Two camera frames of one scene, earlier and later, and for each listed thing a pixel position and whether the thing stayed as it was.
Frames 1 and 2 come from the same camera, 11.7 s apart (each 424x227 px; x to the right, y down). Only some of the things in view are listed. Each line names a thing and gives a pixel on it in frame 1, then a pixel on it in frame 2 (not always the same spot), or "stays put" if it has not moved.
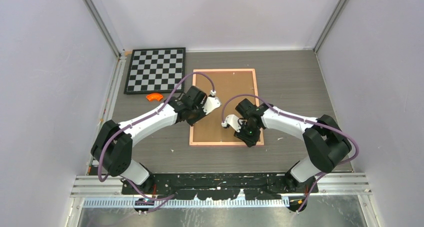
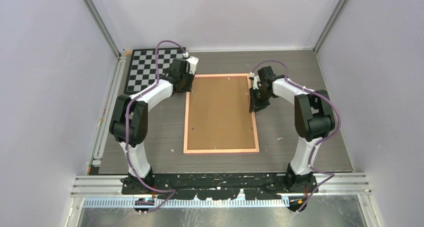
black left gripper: x=191 y=122 -> x=191 y=76
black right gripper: x=250 y=141 -> x=255 y=105
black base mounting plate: x=224 y=186 stays put
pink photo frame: x=192 y=128 -> x=201 y=151
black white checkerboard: x=156 y=70 stays put
